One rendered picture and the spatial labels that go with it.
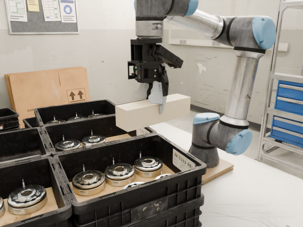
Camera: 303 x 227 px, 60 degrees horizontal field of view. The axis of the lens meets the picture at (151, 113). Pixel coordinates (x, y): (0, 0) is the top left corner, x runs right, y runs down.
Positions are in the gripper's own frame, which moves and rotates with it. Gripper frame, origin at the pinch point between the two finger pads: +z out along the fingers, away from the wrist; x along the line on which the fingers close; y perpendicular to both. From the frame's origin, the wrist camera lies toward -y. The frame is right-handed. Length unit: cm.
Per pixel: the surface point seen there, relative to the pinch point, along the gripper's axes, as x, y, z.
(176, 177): 13.1, 2.9, 16.8
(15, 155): -51, 32, 27
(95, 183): -7.9, 17.5, 23.7
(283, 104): -46, -187, 43
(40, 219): 7.4, 37.5, 16.8
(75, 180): -13.2, 21.8, 23.7
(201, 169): 14.6, -5.7, 16.9
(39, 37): -313, -57, -12
